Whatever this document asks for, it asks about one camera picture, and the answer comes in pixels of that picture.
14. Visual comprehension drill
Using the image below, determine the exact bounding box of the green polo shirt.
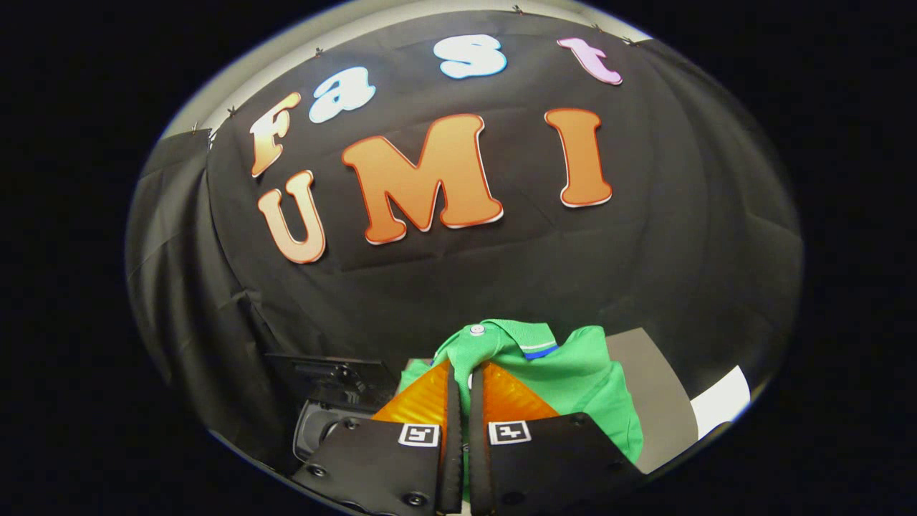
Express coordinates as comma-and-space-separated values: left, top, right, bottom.
398, 318, 645, 504

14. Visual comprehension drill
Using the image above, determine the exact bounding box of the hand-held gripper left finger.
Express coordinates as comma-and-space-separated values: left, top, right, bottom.
290, 358, 464, 516

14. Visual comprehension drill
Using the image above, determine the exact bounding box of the dark washing machine lid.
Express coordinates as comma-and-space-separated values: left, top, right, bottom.
264, 351, 400, 411

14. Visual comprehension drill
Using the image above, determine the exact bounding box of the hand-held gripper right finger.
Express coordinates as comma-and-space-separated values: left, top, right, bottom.
469, 360, 647, 516

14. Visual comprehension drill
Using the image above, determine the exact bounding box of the black backdrop cloth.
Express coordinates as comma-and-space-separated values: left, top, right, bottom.
126, 9, 803, 467

